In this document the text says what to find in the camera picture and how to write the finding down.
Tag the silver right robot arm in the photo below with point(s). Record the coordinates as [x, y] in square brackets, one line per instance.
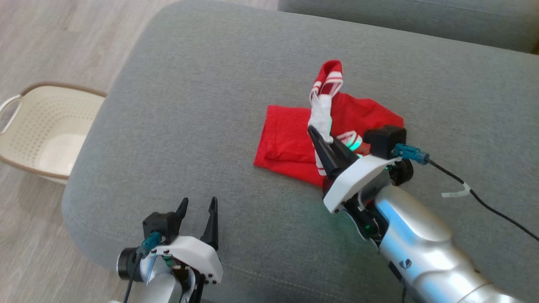
[421, 252]

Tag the cream perforated laundry basket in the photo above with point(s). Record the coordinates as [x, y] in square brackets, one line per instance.
[46, 130]

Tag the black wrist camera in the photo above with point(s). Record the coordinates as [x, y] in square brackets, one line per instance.
[385, 141]
[162, 225]

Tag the red and white shirt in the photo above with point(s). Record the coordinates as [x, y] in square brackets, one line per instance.
[290, 139]

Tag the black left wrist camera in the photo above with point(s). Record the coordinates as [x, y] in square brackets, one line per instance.
[162, 225]

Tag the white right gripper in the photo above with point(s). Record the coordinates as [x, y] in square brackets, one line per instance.
[358, 181]

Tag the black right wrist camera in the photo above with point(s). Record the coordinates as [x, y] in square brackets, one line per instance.
[385, 141]

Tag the grey sofa back cushion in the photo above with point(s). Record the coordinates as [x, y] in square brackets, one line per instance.
[421, 19]

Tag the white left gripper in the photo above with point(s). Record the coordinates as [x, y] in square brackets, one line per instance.
[198, 252]

